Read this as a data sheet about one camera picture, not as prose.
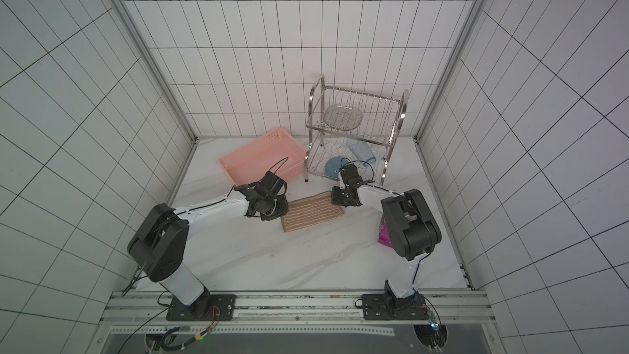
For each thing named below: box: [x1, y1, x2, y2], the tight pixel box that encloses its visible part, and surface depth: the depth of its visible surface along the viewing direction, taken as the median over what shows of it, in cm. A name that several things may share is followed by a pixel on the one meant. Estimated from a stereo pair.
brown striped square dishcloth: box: [280, 190, 345, 233], surface depth 95 cm
